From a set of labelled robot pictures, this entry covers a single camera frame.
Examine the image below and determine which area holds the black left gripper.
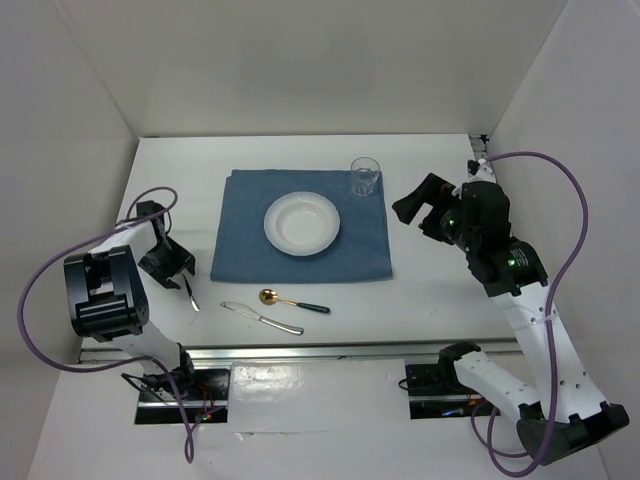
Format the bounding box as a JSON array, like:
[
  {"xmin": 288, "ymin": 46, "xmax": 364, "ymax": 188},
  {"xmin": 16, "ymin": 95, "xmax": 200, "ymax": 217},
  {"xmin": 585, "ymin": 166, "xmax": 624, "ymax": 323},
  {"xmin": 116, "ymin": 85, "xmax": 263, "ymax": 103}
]
[{"xmin": 136, "ymin": 236, "xmax": 195, "ymax": 290}]

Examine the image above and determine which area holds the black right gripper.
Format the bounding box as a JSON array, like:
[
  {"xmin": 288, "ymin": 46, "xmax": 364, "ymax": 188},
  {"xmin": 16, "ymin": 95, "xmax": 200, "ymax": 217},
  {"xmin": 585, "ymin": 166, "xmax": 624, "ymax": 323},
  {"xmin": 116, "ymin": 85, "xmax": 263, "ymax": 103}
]
[{"xmin": 392, "ymin": 171, "xmax": 478, "ymax": 252}]

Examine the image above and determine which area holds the silver fork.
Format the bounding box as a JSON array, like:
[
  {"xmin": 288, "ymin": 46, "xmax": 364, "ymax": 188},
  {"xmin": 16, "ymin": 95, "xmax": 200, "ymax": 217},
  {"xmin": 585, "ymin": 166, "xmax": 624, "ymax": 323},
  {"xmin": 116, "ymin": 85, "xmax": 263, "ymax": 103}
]
[{"xmin": 183, "ymin": 274, "xmax": 200, "ymax": 312}]

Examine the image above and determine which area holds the clear drinking glass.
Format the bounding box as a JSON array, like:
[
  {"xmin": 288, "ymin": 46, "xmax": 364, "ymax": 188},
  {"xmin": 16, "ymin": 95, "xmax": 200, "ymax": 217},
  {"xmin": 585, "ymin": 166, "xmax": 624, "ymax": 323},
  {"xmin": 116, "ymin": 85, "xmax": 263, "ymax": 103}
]
[{"xmin": 351, "ymin": 157, "xmax": 380, "ymax": 196}]

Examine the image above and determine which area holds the blue cloth napkin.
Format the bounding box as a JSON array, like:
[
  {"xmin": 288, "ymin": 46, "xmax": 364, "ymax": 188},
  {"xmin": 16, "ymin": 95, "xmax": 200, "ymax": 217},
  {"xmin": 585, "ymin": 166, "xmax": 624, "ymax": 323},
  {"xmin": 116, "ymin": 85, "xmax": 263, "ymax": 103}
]
[{"xmin": 210, "ymin": 169, "xmax": 393, "ymax": 284}]

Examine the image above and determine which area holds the silver butter knife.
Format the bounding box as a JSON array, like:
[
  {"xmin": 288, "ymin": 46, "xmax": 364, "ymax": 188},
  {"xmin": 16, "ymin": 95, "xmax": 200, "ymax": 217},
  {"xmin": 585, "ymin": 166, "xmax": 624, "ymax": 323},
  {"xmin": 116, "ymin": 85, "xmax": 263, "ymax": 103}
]
[{"xmin": 220, "ymin": 301, "xmax": 304, "ymax": 336}]

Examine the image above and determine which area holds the gold spoon dark handle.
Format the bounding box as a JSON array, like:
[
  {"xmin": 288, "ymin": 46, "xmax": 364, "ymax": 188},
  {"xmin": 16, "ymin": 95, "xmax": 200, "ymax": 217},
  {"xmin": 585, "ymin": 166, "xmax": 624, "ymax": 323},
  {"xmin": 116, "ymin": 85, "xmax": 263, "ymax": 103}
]
[{"xmin": 258, "ymin": 289, "xmax": 331, "ymax": 315}]

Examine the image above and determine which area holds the white plate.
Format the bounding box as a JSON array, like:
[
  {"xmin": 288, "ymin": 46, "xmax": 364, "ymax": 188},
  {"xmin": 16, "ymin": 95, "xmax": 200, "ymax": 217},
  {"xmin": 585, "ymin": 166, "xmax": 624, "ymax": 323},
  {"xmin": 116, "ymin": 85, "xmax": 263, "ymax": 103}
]
[{"xmin": 263, "ymin": 191, "xmax": 341, "ymax": 257}]

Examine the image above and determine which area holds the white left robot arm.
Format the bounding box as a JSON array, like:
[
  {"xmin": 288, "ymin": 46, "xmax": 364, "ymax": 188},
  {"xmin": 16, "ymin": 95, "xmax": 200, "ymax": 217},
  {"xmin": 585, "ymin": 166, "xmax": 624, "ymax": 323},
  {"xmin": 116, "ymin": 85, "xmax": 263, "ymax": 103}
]
[{"xmin": 63, "ymin": 200, "xmax": 198, "ymax": 399}]

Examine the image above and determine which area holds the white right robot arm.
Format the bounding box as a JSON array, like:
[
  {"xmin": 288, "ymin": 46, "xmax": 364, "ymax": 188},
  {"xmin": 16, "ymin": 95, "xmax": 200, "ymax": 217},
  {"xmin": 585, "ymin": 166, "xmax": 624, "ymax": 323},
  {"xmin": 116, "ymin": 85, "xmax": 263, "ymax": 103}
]
[{"xmin": 392, "ymin": 159, "xmax": 630, "ymax": 465}]

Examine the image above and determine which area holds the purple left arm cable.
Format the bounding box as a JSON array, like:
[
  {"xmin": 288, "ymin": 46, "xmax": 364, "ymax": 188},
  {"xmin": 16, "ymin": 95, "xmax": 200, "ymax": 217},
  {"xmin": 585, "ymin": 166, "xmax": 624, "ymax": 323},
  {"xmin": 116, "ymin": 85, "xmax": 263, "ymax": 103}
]
[{"xmin": 17, "ymin": 187, "xmax": 211, "ymax": 464}]

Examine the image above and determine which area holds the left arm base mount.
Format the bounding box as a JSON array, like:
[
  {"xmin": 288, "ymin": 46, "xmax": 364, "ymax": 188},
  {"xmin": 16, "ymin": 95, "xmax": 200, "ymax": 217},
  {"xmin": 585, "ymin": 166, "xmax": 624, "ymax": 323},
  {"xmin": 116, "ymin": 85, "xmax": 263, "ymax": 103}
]
[{"xmin": 121, "ymin": 366, "xmax": 231, "ymax": 425}]

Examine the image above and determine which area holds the aluminium front rail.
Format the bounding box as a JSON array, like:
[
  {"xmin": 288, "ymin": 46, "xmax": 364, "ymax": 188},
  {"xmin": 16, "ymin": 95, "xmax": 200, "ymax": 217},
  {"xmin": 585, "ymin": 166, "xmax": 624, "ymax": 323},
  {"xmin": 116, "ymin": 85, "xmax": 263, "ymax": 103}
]
[{"xmin": 77, "ymin": 337, "xmax": 524, "ymax": 364}]

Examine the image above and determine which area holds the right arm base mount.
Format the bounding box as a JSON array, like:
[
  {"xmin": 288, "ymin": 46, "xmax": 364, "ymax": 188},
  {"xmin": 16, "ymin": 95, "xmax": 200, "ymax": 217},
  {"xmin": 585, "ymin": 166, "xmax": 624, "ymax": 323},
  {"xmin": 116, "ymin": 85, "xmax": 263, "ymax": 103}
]
[{"xmin": 398, "ymin": 364, "xmax": 493, "ymax": 420}]

